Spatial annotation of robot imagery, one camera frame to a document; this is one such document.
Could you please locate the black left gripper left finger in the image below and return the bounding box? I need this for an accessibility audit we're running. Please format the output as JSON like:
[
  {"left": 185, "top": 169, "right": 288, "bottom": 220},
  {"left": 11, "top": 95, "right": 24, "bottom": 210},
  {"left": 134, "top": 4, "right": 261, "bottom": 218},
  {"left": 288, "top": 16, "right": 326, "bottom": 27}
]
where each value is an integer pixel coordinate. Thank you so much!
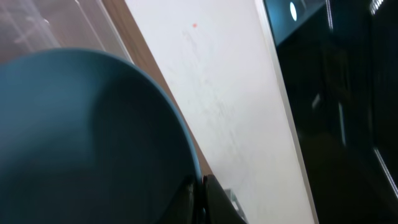
[{"left": 158, "top": 176, "right": 196, "bottom": 224}]

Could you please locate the clear plastic bin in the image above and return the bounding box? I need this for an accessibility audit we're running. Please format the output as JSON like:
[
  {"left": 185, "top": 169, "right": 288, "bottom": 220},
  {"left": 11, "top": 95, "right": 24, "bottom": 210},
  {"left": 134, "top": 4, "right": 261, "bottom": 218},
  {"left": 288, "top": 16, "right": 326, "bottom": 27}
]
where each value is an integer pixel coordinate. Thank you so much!
[{"left": 1, "top": 0, "right": 132, "bottom": 63}]

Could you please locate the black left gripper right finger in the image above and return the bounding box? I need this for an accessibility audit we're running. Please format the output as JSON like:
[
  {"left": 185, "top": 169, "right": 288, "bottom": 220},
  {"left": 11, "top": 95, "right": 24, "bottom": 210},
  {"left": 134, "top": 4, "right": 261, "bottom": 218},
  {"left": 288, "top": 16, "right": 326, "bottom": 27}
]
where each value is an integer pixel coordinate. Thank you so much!
[{"left": 203, "top": 175, "right": 246, "bottom": 224}]

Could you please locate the dark blue plate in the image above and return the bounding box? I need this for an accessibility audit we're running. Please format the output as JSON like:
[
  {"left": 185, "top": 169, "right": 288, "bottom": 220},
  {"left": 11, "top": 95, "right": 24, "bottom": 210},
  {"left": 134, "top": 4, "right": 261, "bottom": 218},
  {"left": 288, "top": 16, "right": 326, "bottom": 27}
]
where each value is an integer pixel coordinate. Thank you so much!
[{"left": 1, "top": 48, "right": 203, "bottom": 223}]

